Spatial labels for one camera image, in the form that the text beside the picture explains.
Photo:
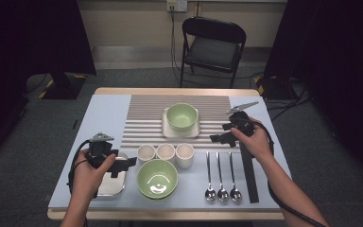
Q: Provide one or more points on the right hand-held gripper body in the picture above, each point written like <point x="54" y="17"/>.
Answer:
<point x="242" y="123"/>

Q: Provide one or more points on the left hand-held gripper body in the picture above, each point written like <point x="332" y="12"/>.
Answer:
<point x="100" y="151"/>

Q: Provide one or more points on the white tray with metal rim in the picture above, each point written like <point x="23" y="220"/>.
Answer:
<point x="178" y="134"/>
<point x="115" y="186"/>

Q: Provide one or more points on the green bowl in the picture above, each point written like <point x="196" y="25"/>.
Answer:
<point x="157" y="176"/>
<point x="181" y="116"/>

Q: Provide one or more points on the black chopstick holder strip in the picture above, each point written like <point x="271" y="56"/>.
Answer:
<point x="251" y="183"/>

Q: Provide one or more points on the steel spoon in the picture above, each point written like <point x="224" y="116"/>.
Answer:
<point x="210" y="194"/>
<point x="235" y="194"/>
<point x="222" y="194"/>

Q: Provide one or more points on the person's right hand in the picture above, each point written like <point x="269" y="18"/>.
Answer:
<point x="256" y="145"/>

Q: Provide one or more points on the person's left hand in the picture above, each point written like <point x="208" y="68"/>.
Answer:
<point x="88" y="179"/>

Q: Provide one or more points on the white cup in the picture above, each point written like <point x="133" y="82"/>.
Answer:
<point x="184" y="154"/>
<point x="165" y="152"/>
<point x="146" y="153"/>

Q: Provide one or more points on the light blue board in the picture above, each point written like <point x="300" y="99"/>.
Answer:
<point x="104" y="113"/>

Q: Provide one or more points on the black stand base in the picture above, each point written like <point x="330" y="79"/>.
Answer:
<point x="275" y="91"/>
<point x="61" y="88"/>

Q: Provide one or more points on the striped placemat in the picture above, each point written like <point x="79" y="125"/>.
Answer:
<point x="145" y="107"/>

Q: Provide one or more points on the black folding chair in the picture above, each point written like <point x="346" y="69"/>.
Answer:
<point x="214" y="50"/>

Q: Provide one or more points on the black curtain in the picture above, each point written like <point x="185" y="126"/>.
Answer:
<point x="28" y="38"/>
<point x="343" y="63"/>

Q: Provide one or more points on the white wall socket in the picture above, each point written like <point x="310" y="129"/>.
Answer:
<point x="177" y="5"/>

